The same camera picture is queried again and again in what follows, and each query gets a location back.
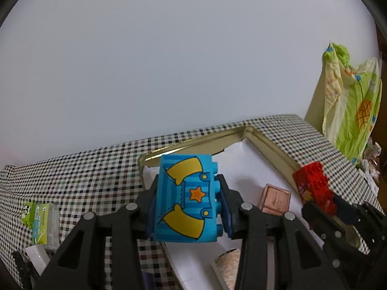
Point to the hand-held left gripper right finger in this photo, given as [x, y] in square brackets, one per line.
[226, 217]

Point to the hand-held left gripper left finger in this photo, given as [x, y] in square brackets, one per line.
[150, 214]

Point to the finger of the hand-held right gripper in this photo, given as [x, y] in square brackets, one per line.
[320, 222]
[344, 213]

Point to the red toy block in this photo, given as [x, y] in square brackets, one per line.
[316, 187]

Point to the blue toy block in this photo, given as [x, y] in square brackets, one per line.
[184, 196]

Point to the gold metal tin tray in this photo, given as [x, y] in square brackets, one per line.
[211, 137]

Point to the green label floss box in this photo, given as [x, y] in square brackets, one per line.
[42, 223]

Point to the white plastic box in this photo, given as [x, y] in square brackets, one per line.
[37, 258]

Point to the pink cardboard box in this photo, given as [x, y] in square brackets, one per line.
[276, 199]

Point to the pale small clutter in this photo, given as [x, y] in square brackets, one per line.
[370, 166]

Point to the checked tablecloth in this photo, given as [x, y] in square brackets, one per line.
[90, 172]

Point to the green printed cloth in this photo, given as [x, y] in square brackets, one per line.
[359, 102]

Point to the small green packet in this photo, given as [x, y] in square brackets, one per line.
[27, 214]

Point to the black textured object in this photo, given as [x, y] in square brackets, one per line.
[22, 272]

